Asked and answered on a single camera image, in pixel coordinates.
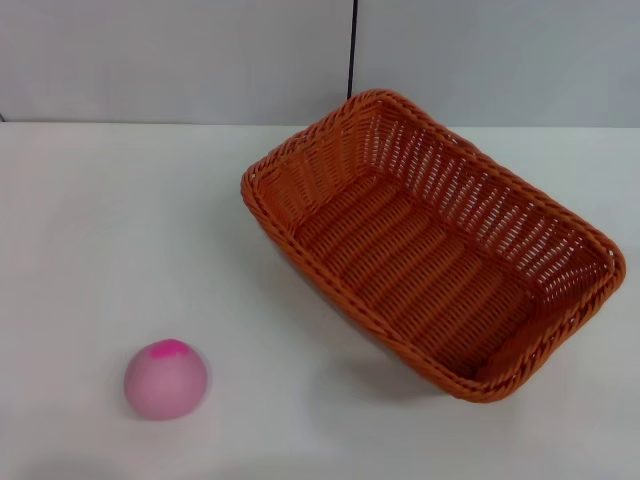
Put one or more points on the pink round peach toy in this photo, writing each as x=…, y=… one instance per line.
x=167, y=382

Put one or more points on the black vertical wall strip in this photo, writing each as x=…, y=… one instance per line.
x=353, y=50

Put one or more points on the orange woven plastic basket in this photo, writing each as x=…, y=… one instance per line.
x=410, y=260

